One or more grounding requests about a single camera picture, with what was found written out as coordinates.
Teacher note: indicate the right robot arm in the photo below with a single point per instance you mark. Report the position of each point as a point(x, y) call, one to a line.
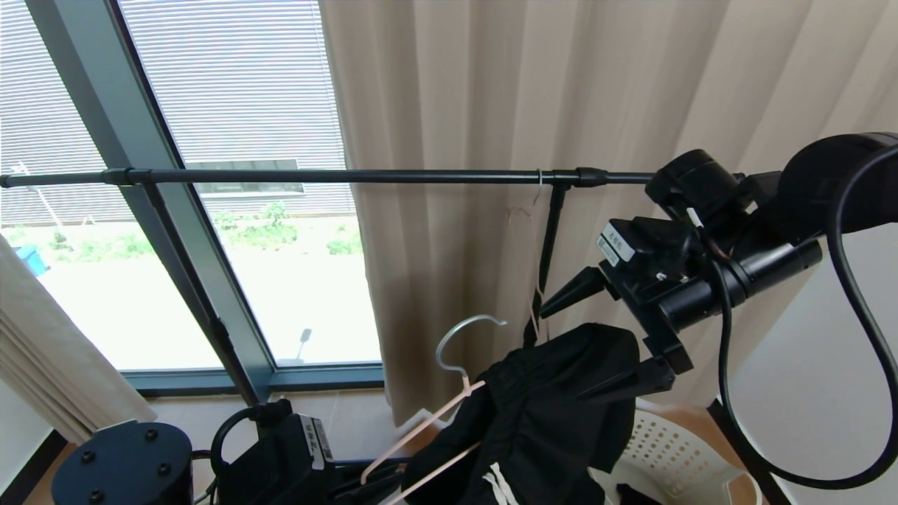
point(842, 182)

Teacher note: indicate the window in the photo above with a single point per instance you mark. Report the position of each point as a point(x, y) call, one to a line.
point(245, 84)

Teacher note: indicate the black garment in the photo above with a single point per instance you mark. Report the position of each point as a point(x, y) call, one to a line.
point(635, 495)

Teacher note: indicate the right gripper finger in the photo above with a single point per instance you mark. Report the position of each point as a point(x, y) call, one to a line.
point(638, 379)
point(586, 291)

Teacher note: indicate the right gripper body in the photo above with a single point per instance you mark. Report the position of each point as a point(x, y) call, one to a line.
point(744, 280)

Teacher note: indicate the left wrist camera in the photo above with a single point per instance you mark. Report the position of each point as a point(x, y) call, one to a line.
point(280, 456)

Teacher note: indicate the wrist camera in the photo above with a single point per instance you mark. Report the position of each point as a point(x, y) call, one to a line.
point(652, 245)
point(280, 456)

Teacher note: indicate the beige curtain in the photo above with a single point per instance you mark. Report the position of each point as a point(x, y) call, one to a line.
point(49, 365)
point(456, 84)

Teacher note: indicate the black clothes rack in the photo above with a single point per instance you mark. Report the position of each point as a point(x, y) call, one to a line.
point(316, 176)

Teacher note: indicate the pink clothes hanger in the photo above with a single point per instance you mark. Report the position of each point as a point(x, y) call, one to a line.
point(539, 193)
point(449, 411)

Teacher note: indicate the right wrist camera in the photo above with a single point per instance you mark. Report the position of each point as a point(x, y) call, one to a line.
point(652, 245)

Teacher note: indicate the white laundry basket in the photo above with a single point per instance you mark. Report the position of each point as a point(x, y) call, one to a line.
point(673, 449)

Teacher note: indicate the black shorts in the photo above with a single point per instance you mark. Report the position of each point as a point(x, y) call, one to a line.
point(547, 407)

